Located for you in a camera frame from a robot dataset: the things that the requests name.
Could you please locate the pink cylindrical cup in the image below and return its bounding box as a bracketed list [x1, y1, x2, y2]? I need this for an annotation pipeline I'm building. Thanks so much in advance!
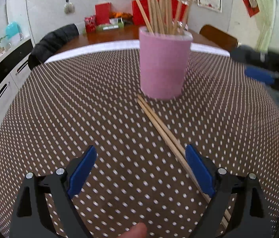
[139, 27, 193, 100]

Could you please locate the brown wooden chair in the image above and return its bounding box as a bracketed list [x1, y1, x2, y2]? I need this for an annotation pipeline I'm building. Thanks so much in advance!
[199, 24, 239, 52]

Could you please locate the thin chopstick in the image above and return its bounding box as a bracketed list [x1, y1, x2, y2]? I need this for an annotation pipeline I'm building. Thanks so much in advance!
[181, 0, 194, 31]

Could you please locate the black white sideboard cabinet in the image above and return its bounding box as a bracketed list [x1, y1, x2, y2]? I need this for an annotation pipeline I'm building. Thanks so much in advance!
[0, 37, 33, 126]

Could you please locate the black jacket on chair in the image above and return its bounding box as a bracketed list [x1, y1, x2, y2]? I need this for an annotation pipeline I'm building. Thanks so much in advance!
[28, 24, 79, 70]

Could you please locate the teal container on sideboard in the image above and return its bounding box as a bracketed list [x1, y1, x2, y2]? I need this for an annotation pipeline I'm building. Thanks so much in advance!
[5, 22, 23, 40]

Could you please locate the red gift bag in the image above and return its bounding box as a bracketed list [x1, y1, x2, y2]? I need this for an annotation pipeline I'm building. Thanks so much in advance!
[132, 0, 187, 35]

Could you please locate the small red gift box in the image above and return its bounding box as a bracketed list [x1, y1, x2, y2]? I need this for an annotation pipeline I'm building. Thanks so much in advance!
[95, 3, 111, 25]

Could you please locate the brown dotted placemat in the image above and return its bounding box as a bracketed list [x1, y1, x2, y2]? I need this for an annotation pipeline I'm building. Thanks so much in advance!
[0, 49, 279, 237]

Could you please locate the person left hand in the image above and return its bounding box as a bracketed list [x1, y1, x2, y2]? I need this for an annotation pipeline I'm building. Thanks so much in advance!
[119, 222, 148, 238]

